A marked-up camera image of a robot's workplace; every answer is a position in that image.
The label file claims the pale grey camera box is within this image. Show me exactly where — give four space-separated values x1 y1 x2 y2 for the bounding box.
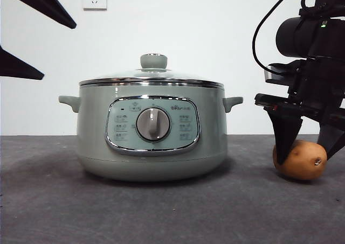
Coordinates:
264 62 299 87

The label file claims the black cable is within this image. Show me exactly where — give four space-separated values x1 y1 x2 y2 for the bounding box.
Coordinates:
252 0 300 74

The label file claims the pale green electric pot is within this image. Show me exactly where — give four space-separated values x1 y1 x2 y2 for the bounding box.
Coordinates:
58 82 244 182

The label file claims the glass lid with green knob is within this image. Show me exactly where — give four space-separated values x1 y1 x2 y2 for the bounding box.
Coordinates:
79 53 225 90

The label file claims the brown potato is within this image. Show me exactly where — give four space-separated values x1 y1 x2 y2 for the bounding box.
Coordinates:
272 139 328 181

